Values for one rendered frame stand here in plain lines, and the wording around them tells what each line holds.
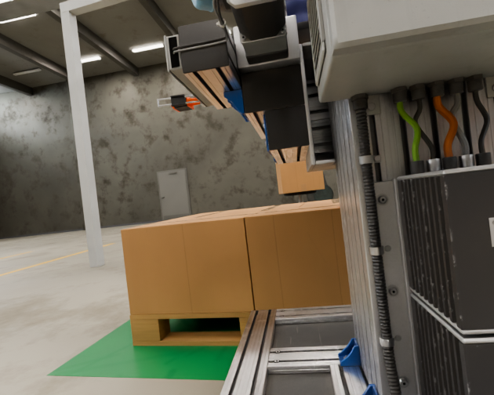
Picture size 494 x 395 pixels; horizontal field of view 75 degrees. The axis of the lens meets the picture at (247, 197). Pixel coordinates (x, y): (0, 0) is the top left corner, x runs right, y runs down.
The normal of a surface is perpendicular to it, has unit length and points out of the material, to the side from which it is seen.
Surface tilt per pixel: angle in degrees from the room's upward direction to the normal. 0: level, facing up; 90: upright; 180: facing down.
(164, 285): 90
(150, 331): 90
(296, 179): 90
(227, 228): 90
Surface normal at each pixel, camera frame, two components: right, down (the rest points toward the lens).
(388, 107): -0.15, 0.02
